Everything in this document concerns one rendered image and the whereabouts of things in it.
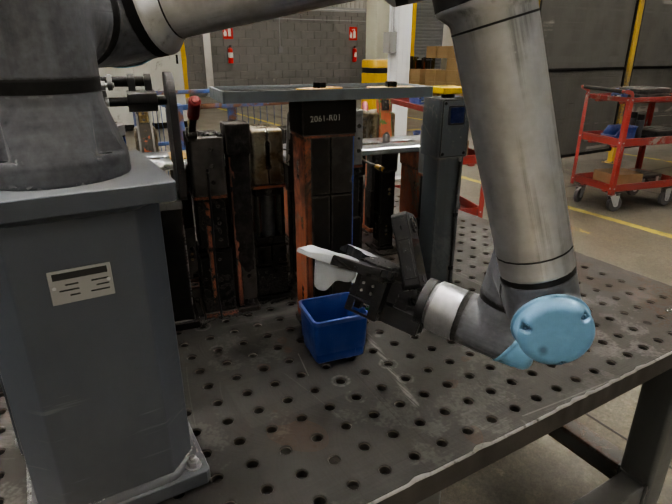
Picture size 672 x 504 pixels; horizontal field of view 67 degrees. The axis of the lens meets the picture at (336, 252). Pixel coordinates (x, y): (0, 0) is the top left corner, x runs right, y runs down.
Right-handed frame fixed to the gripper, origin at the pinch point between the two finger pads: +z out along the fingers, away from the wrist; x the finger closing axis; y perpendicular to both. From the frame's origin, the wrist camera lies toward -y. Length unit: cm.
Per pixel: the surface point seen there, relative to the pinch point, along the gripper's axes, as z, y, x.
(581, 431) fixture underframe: -53, 38, 85
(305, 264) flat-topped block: 7.8, 7.1, 12.0
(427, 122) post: -1.5, -25.7, 26.2
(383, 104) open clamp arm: 26, -32, 64
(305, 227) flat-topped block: 8.7, 0.0, 9.3
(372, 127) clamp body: 27, -25, 64
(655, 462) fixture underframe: -68, 32, 69
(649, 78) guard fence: -34, -211, 623
